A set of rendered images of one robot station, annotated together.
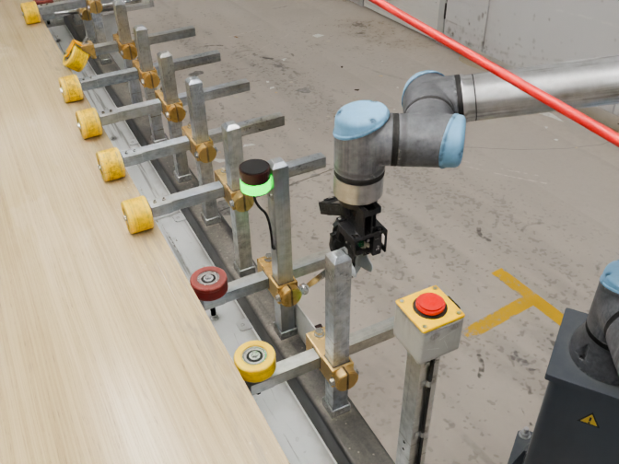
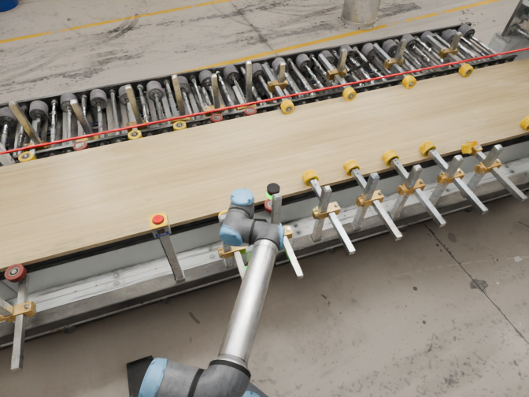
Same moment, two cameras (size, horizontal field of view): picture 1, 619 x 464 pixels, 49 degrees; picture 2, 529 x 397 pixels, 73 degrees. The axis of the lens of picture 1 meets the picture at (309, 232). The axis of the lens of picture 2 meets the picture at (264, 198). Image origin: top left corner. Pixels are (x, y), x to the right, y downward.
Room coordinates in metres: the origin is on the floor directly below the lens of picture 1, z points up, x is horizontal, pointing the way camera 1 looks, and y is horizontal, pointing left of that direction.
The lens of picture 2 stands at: (1.20, -0.93, 2.42)
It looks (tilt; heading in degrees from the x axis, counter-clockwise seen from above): 52 degrees down; 97
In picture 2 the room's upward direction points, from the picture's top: 1 degrees clockwise
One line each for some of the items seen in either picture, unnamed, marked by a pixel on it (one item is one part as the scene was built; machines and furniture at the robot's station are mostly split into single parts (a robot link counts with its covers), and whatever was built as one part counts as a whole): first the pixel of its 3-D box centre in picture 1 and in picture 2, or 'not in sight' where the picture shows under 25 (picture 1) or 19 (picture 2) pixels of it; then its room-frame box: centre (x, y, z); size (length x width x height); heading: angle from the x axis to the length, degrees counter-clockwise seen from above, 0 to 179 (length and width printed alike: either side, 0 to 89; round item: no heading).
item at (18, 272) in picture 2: not in sight; (20, 276); (-0.02, -0.34, 0.85); 0.08 x 0.08 x 0.11
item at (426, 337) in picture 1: (427, 326); (160, 224); (0.68, -0.17, 1.18); 0.07 x 0.07 x 0.08; 26
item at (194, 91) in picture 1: (204, 159); (364, 205); (1.59, 0.28, 0.91); 0.04 x 0.04 x 0.48; 26
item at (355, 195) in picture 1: (359, 182); not in sight; (1.02, -0.09, 1.20); 0.10 x 0.09 x 0.05; 116
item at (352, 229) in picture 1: (358, 222); not in sight; (1.01, -0.09, 1.12); 0.09 x 0.08 x 0.12; 26
